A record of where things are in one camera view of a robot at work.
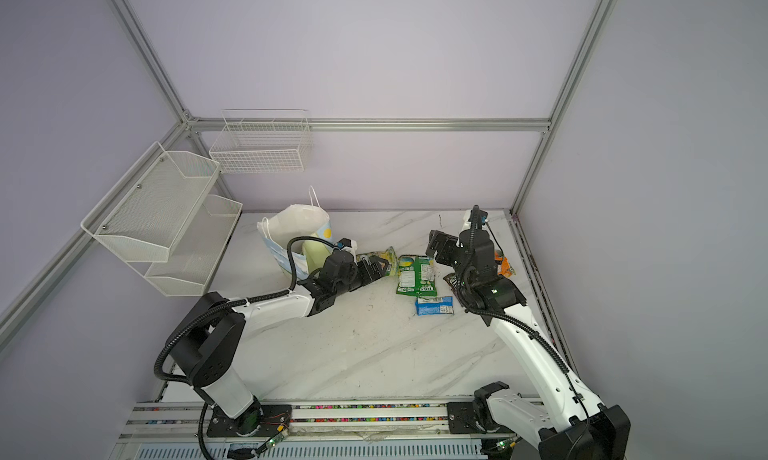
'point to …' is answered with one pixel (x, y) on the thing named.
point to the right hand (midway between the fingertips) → (443, 234)
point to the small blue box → (434, 305)
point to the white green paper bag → (299, 220)
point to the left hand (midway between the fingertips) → (379, 268)
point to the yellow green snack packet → (392, 269)
